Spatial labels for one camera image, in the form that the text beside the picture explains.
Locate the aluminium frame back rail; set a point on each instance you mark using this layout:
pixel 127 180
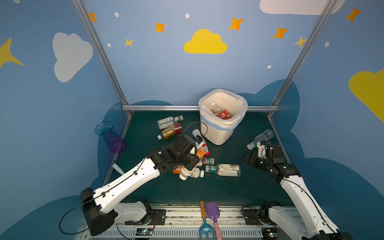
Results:
pixel 190 108

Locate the orange white tea bottle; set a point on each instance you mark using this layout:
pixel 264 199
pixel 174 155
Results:
pixel 200 153

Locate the purple toy shovel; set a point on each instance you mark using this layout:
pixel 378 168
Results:
pixel 213 213

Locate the white bin liner bag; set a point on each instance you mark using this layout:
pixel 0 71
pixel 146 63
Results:
pixel 234 104

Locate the aluminium frame post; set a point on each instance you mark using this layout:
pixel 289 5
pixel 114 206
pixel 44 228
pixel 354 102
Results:
pixel 304 52
pixel 91 30

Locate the right green circuit board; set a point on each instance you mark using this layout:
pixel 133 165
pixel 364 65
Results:
pixel 270 234

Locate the light blue toy trowel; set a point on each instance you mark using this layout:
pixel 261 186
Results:
pixel 118 169

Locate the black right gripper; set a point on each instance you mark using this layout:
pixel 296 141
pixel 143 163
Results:
pixel 252 160

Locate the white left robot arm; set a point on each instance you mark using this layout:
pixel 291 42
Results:
pixel 100 206

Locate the blue toy garden fork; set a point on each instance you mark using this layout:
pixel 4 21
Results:
pixel 206 230

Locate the aluminium frame left post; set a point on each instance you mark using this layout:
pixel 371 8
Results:
pixel 91 30

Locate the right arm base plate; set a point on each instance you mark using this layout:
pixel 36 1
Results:
pixel 252 217

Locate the purple plastic vase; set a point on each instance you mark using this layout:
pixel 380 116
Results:
pixel 115 143

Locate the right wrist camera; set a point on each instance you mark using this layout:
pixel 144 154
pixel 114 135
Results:
pixel 262 148

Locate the white bottle red label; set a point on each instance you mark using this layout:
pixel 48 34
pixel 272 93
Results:
pixel 201 141

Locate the white ribbed trash bin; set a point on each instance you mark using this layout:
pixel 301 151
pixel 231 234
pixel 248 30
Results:
pixel 214 135

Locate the gold red label tea bottle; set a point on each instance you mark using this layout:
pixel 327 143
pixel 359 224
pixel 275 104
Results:
pixel 170 131

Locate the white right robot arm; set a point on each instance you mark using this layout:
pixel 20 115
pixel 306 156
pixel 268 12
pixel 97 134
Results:
pixel 316 224

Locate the green circuit board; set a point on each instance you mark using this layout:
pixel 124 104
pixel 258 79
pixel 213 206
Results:
pixel 270 234
pixel 144 232

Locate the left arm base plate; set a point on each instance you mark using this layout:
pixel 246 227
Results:
pixel 157 216

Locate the aluminium frame right post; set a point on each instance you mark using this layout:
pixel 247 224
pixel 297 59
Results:
pixel 304 52

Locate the clear bottle red green label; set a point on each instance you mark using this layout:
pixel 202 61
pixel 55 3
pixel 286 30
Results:
pixel 225 115

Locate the orange label juice bottle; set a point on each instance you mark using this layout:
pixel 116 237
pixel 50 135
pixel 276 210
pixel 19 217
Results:
pixel 184 173

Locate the clear square bottle green cap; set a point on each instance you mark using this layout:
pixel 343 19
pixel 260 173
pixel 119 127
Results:
pixel 224 170

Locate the clear bottle white orange label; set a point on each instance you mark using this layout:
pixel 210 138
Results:
pixel 206 161

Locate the left green circuit board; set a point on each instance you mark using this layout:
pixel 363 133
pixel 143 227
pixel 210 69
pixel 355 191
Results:
pixel 144 232

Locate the clear bottle green white label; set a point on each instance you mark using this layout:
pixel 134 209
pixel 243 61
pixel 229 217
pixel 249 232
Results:
pixel 169 121

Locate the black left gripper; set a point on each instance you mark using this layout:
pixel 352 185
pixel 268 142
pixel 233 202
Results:
pixel 191 160

